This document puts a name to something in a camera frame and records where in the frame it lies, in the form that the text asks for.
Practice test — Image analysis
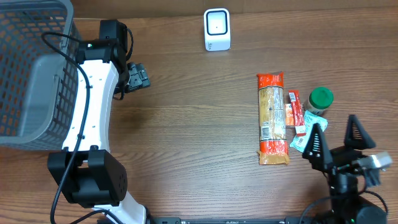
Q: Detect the green wet wipes packet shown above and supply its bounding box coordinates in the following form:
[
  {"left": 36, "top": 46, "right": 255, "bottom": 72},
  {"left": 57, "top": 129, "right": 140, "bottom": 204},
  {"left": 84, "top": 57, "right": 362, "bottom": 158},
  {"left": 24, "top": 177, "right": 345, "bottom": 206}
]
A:
[{"left": 290, "top": 111, "right": 328, "bottom": 152}]

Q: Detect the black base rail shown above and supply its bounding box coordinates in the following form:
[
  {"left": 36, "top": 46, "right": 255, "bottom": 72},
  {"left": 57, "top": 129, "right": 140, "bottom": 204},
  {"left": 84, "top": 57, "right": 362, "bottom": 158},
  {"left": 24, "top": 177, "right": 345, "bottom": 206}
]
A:
[{"left": 145, "top": 217, "right": 312, "bottom": 224}]

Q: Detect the green lid glass jar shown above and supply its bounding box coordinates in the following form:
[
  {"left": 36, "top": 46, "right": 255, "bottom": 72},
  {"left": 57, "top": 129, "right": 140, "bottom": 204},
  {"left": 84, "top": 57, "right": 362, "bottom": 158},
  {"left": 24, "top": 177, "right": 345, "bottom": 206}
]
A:
[{"left": 304, "top": 86, "right": 334, "bottom": 116}]

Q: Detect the red stick snack packet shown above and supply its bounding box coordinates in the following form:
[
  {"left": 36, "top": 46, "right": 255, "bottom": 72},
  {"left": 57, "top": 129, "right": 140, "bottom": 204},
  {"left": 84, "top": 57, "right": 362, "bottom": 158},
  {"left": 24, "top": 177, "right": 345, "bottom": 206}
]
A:
[{"left": 289, "top": 90, "right": 306, "bottom": 137}]

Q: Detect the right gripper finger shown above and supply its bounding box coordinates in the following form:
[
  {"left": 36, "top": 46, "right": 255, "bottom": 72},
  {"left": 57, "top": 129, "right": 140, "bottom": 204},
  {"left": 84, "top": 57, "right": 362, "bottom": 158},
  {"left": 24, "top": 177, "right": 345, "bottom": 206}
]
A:
[
  {"left": 302, "top": 123, "right": 333, "bottom": 172},
  {"left": 344, "top": 114, "right": 376, "bottom": 150}
]

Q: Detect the white barcode scanner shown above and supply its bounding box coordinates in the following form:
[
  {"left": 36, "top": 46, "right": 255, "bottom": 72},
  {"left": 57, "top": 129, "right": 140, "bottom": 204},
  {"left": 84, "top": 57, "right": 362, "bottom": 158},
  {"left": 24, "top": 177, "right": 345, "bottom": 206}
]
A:
[{"left": 203, "top": 8, "right": 231, "bottom": 52}]

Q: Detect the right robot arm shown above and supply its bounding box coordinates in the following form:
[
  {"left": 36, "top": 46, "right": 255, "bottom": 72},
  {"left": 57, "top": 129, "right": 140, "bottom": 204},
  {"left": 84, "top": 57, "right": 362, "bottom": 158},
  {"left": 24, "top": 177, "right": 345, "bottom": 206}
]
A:
[{"left": 298, "top": 114, "right": 392, "bottom": 224}]

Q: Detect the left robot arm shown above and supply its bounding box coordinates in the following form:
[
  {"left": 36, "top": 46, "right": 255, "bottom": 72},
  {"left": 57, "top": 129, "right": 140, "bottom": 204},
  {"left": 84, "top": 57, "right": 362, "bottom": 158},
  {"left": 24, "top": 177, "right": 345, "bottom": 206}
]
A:
[{"left": 47, "top": 19, "right": 151, "bottom": 224}]

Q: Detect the orange spaghetti packet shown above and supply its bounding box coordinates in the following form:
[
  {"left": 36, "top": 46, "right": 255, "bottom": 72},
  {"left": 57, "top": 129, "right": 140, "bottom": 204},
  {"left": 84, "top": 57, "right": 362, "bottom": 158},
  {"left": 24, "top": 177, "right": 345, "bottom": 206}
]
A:
[{"left": 257, "top": 72, "right": 290, "bottom": 165}]

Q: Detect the grey plastic mesh basket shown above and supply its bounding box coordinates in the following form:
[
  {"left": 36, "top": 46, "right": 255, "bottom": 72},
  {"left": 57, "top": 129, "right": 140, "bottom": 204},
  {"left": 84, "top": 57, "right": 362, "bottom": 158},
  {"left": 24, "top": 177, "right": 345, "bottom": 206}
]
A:
[{"left": 1, "top": 0, "right": 80, "bottom": 151}]

